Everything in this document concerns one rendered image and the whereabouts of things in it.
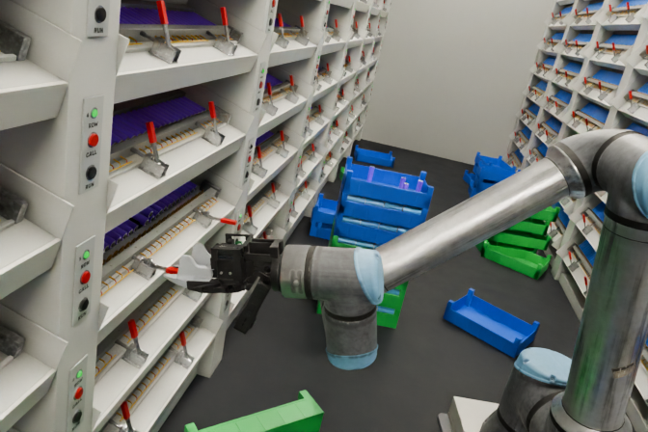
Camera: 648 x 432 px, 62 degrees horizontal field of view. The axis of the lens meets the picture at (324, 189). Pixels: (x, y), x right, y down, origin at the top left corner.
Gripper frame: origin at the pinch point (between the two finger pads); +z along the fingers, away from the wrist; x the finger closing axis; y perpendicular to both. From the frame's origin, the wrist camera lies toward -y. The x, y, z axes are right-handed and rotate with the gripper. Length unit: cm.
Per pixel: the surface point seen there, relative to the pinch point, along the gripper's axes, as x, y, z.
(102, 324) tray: 16.2, -0.8, 4.5
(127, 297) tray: 8.0, -0.5, 5.0
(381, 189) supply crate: -94, -10, -29
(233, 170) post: -42.6, 8.7, 3.9
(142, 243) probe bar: -4.1, 4.2, 8.4
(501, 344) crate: -101, -71, -72
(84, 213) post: 23.2, 19.7, -0.6
